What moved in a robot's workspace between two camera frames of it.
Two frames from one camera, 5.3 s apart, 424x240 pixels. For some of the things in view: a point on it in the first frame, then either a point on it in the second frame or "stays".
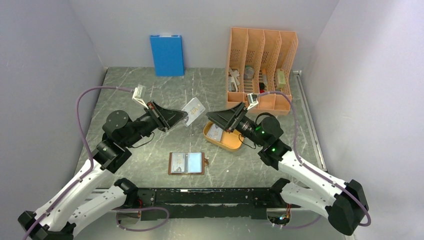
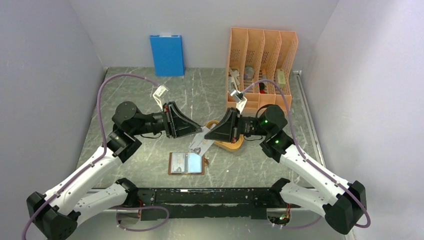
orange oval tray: x=232 y=141 stays
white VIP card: x=194 y=108 -> x=199 y=144
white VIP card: x=178 y=162 stays
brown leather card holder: x=187 y=163 stays
